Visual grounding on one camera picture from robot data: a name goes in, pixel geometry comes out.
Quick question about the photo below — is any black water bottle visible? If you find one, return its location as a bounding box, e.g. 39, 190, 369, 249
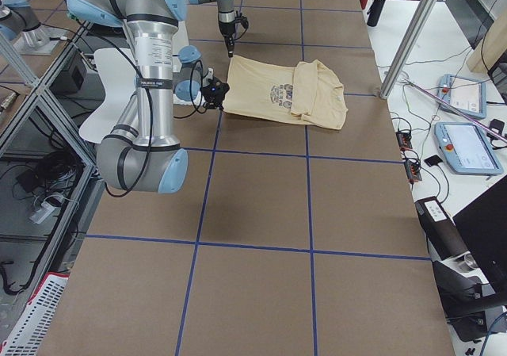
367, 0, 386, 27

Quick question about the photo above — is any far blue teach pendant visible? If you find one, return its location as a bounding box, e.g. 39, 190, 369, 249
437, 74, 486, 119

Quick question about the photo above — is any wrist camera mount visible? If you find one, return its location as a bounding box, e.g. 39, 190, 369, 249
200, 77, 230, 110
235, 12, 249, 30

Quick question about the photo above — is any blue teach pendant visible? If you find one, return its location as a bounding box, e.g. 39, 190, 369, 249
437, 74, 486, 119
434, 122, 504, 176

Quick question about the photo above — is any reacher grabber tool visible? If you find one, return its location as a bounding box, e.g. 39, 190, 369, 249
404, 79, 506, 144

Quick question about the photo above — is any black label printer box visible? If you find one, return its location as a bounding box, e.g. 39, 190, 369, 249
414, 197, 469, 260

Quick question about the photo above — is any black monitor stand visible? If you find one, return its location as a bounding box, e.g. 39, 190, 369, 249
433, 178, 506, 342

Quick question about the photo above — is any aluminium frame post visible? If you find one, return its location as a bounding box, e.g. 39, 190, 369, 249
379, 0, 436, 99

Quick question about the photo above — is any orange circuit board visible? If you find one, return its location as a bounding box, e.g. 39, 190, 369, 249
395, 131, 413, 151

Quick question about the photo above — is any cream long-sleeve printed shirt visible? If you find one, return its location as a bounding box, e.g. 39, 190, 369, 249
223, 56, 348, 130

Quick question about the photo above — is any white perforated basket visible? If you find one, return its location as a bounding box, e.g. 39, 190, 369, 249
1, 272, 69, 356

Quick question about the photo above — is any near blue teach pendant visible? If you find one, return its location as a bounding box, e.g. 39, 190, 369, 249
434, 122, 504, 176

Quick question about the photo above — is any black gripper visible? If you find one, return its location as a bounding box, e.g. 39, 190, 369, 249
218, 10, 237, 58

